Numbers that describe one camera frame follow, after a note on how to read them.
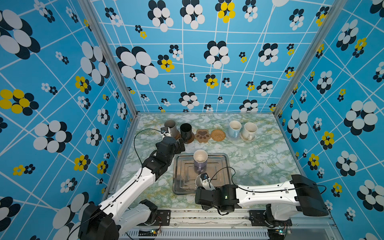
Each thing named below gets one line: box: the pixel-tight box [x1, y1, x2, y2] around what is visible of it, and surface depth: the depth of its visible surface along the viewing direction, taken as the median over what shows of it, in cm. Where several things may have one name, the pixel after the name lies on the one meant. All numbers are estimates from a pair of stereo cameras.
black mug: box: [180, 123, 192, 143], surface depth 100 cm
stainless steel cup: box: [164, 120, 178, 139], surface depth 101 cm
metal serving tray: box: [172, 153, 232, 195], surface depth 94 cm
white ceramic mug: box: [241, 122, 258, 141], surface depth 101 cm
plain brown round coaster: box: [174, 130, 180, 140], surface depth 107 cm
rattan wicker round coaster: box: [210, 129, 226, 142], surface depth 108 cm
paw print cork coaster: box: [194, 129, 211, 143], surface depth 107 cm
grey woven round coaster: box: [225, 133, 242, 142], surface depth 107 cm
